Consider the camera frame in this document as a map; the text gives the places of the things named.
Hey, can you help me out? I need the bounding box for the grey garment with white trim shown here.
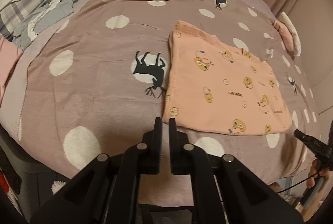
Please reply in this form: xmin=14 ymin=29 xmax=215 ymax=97
xmin=13 ymin=0 xmax=78 ymax=49

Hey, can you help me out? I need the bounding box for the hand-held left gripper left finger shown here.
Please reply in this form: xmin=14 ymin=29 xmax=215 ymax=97
xmin=30 ymin=117 xmax=164 ymax=224

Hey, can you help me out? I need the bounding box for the taupe white-dotted blanket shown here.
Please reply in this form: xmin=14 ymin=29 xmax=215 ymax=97
xmin=19 ymin=0 xmax=326 ymax=206

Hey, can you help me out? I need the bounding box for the folded pink cloth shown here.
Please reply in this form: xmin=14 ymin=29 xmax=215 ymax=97
xmin=273 ymin=20 xmax=297 ymax=51

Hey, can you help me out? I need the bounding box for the thin black cable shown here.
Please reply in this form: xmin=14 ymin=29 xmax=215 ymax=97
xmin=273 ymin=171 xmax=321 ymax=194

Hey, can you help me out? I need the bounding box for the person's right hand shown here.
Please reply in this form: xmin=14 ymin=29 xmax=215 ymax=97
xmin=306 ymin=159 xmax=331 ymax=188

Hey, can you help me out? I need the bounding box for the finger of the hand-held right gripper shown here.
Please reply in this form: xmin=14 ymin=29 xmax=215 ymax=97
xmin=294 ymin=129 xmax=316 ymax=147

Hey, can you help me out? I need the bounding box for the pink cartoon print shirt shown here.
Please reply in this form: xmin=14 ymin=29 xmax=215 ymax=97
xmin=163 ymin=20 xmax=293 ymax=135

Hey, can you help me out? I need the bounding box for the light pink cloth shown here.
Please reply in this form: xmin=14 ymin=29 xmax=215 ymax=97
xmin=0 ymin=36 xmax=24 ymax=102

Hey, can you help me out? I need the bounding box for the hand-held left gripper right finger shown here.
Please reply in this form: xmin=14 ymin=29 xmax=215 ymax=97
xmin=169 ymin=117 xmax=303 ymax=224

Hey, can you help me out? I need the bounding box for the folded white cloth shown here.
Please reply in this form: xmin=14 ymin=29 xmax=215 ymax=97
xmin=280 ymin=11 xmax=302 ymax=56

